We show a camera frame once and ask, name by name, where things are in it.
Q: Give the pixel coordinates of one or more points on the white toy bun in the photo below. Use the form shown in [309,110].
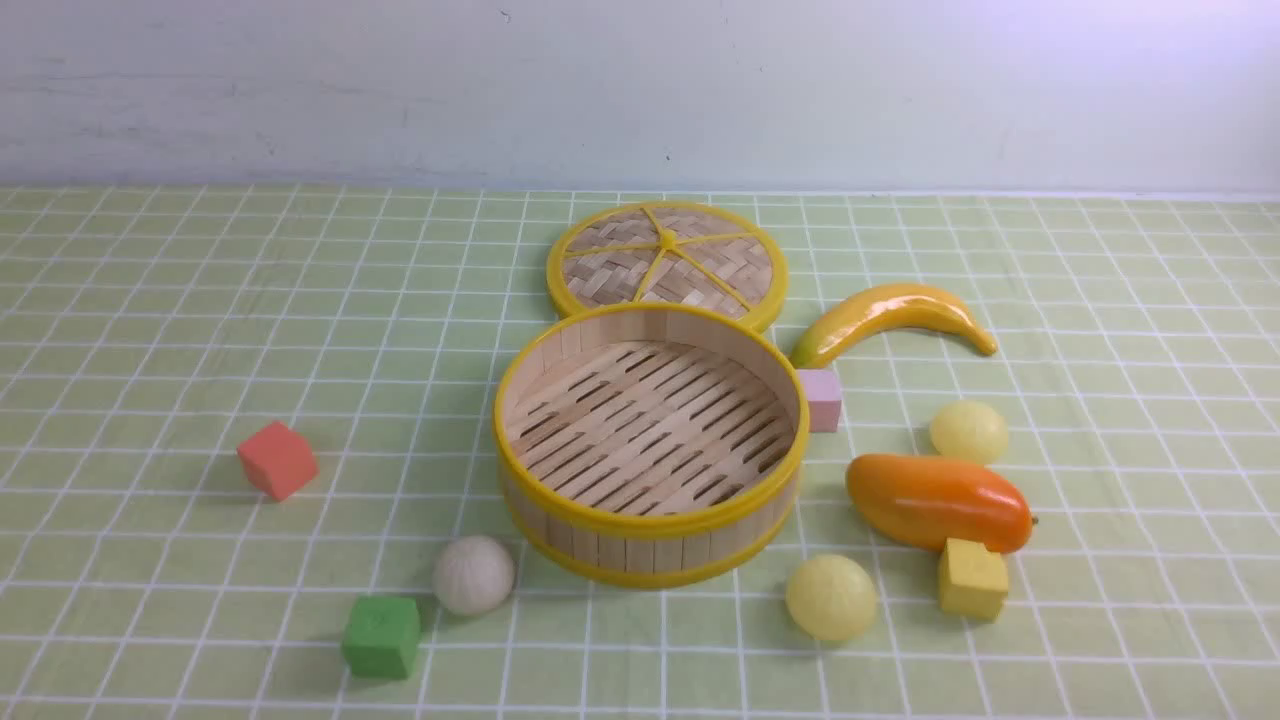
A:
[473,575]

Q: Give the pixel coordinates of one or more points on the orange toy mango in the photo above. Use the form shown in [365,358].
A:
[922,501]

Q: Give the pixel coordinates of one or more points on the yellow bun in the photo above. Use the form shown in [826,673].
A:
[832,598]
[970,430]

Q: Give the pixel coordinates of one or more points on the red wooden cube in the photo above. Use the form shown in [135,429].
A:
[277,460]

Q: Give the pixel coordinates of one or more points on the pink wooden cube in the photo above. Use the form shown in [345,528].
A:
[824,397]

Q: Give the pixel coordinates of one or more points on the yellow wooden cube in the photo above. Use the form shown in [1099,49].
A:
[972,581]

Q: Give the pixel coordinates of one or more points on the bamboo steamer tray yellow rim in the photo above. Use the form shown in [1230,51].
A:
[650,445]

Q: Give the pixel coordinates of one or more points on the yellow toy banana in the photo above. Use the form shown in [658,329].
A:
[887,307]

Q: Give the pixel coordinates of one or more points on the green wooden cube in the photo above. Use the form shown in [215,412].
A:
[382,635]

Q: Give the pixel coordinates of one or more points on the woven bamboo steamer lid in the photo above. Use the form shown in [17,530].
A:
[669,252]

